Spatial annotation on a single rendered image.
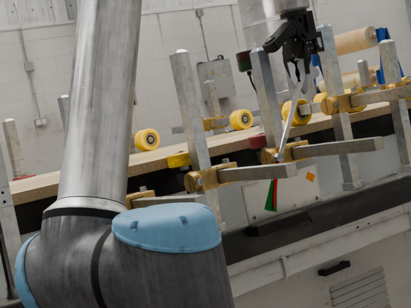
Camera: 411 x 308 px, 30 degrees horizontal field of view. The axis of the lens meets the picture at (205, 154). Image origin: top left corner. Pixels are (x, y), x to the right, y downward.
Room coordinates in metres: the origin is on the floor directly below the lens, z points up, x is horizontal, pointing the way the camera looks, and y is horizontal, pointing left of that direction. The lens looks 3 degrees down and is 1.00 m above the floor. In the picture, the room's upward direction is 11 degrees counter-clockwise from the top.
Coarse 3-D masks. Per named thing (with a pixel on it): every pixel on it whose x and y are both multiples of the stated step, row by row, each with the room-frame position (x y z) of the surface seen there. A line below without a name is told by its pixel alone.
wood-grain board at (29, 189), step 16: (320, 112) 3.22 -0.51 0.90; (368, 112) 2.49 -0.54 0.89; (384, 112) 2.53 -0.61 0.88; (304, 128) 2.32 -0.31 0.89; (320, 128) 2.36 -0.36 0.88; (176, 144) 2.90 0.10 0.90; (208, 144) 2.32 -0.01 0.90; (224, 144) 2.14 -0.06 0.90; (240, 144) 2.17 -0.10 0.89; (144, 160) 2.12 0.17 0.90; (160, 160) 2.02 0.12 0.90; (48, 176) 2.36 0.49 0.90; (128, 176) 1.96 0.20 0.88; (16, 192) 1.79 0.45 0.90; (32, 192) 1.81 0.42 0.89; (48, 192) 1.83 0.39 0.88
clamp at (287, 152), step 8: (288, 144) 2.02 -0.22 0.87; (296, 144) 2.03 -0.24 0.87; (304, 144) 2.04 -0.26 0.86; (264, 152) 1.99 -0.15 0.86; (272, 152) 1.98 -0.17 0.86; (288, 152) 2.01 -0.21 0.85; (264, 160) 2.00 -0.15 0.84; (272, 160) 1.98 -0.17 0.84; (288, 160) 2.00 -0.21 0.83; (296, 160) 2.02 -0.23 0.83
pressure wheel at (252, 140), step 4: (252, 136) 2.10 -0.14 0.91; (256, 136) 2.09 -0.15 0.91; (260, 136) 2.09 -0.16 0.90; (264, 136) 2.08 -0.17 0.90; (248, 140) 2.12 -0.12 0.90; (252, 140) 2.10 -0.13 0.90; (256, 140) 2.09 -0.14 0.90; (260, 140) 2.09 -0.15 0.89; (264, 140) 2.08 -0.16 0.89; (252, 144) 2.10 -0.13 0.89; (256, 144) 2.09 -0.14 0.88; (260, 144) 2.09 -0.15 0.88; (264, 144) 2.08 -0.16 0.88; (252, 148) 2.11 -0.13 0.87; (260, 148) 2.12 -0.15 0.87; (264, 148) 2.11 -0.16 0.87
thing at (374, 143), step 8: (312, 144) 1.99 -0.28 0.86; (320, 144) 1.92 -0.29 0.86; (328, 144) 1.90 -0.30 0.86; (336, 144) 1.88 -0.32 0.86; (344, 144) 1.85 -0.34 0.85; (352, 144) 1.83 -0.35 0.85; (360, 144) 1.81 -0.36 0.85; (368, 144) 1.79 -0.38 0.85; (376, 144) 1.78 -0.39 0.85; (256, 152) 2.13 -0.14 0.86; (296, 152) 2.00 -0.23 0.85; (304, 152) 1.97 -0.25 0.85; (312, 152) 1.95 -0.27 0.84; (320, 152) 1.93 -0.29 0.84; (328, 152) 1.90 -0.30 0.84; (336, 152) 1.88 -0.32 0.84; (344, 152) 1.86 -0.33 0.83; (352, 152) 1.84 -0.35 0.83
